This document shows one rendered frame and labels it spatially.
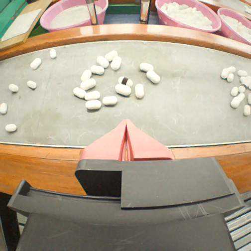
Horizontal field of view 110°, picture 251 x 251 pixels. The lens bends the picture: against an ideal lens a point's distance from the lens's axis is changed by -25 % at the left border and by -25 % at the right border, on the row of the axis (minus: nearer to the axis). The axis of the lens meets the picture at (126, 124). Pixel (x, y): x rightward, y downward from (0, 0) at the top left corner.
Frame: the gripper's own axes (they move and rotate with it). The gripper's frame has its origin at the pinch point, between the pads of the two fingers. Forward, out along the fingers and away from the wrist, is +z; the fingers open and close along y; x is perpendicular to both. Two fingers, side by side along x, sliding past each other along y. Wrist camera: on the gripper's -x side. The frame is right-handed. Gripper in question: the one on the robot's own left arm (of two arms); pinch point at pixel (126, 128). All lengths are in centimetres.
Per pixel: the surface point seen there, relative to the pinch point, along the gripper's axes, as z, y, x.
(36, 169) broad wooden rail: 1.0, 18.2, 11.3
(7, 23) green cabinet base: 40, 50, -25
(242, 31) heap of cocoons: 44, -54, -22
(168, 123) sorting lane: 10.3, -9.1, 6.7
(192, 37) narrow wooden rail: 28.5, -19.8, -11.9
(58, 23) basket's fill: 42, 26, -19
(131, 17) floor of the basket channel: 53, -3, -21
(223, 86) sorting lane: 18.3, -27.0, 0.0
